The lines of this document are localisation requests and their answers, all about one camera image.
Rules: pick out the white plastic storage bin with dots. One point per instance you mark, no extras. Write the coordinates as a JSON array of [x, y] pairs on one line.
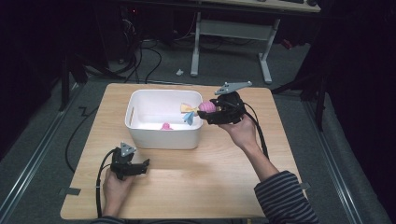
[[165, 137]]

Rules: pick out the person's right hand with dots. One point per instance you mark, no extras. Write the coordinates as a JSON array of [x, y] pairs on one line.
[[244, 133]]

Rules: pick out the pink rubber bone toy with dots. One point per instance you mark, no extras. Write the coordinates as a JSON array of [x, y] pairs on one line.
[[166, 126]]

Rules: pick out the dark computer tower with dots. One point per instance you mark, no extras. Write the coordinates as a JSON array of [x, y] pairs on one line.
[[120, 31]]

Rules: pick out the grey tape piece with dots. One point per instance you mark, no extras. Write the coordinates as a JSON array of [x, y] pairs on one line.
[[72, 191], [306, 186]]

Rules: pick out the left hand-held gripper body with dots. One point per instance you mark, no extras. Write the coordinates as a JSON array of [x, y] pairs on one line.
[[121, 161]]

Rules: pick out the grey metal floor rail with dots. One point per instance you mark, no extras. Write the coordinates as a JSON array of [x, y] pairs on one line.
[[337, 168], [34, 149]]

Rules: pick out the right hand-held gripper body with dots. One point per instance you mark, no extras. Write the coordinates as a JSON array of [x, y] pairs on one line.
[[233, 109]]

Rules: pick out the white-legged wooden desk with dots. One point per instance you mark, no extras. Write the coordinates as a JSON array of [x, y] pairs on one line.
[[236, 29]]

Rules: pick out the person's left hand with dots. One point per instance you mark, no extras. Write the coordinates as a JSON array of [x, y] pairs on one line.
[[113, 193]]

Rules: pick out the black metal stand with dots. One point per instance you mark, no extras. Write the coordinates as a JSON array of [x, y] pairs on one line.
[[320, 102], [64, 84]]

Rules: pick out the small red object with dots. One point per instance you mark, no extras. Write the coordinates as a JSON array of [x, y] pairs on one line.
[[287, 44]]

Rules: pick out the small white floor scrap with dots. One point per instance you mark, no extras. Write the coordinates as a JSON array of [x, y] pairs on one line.
[[180, 72]]

